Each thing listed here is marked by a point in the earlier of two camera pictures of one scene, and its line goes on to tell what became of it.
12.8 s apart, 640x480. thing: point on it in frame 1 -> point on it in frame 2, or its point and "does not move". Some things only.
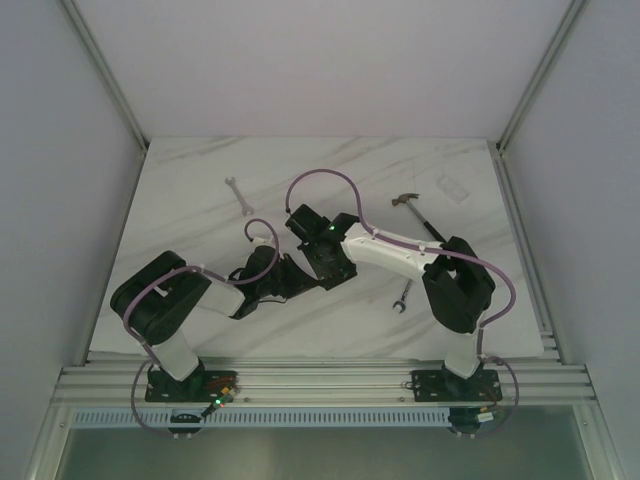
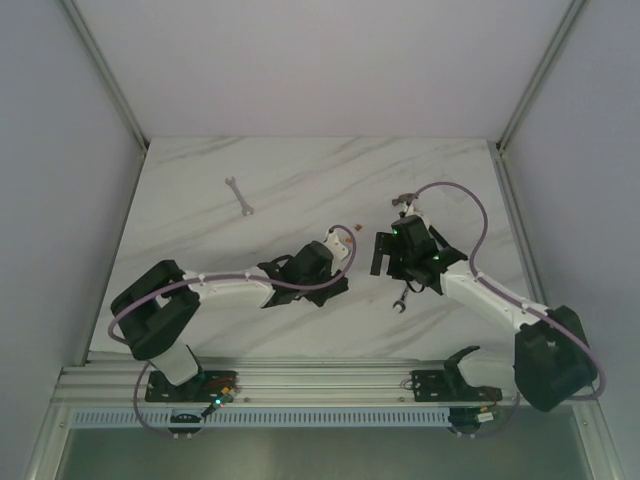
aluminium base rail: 326,379 does not move
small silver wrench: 245,209 does not move
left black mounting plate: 206,386 does not move
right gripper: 306,246 -> 385,244
